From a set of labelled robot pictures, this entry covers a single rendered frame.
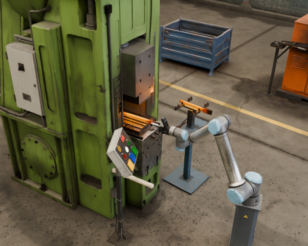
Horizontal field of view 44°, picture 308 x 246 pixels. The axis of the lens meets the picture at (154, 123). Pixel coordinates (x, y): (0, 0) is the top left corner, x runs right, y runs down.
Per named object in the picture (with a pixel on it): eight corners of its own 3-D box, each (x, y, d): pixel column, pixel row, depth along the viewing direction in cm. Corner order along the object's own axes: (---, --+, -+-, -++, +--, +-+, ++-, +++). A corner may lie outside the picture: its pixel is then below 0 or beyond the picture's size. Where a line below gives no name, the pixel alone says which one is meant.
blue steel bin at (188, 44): (229, 62, 768) (234, 26, 730) (212, 75, 711) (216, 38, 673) (177, 49, 823) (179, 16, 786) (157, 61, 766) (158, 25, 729)
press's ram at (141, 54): (158, 82, 371) (159, 42, 350) (135, 97, 343) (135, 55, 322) (122, 72, 389) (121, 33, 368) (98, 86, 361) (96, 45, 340)
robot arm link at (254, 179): (263, 191, 339) (266, 175, 330) (251, 200, 329) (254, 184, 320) (248, 182, 349) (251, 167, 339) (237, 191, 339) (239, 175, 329)
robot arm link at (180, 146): (188, 149, 367) (189, 138, 361) (180, 153, 361) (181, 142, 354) (181, 144, 373) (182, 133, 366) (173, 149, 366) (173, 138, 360)
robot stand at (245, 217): (253, 239, 382) (262, 194, 351) (250, 256, 364) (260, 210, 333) (231, 234, 388) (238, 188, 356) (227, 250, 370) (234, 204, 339)
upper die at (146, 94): (150, 96, 366) (150, 87, 361) (139, 105, 351) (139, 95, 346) (114, 85, 384) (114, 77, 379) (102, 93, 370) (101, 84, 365)
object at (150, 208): (176, 194, 436) (176, 194, 435) (149, 227, 393) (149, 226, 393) (146, 182, 453) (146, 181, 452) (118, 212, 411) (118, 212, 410)
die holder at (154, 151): (161, 158, 416) (162, 123, 393) (142, 177, 388) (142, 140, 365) (119, 142, 441) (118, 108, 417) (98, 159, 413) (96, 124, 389)
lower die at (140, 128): (150, 128, 385) (150, 120, 380) (139, 137, 370) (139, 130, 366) (116, 116, 403) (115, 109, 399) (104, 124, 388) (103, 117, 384)
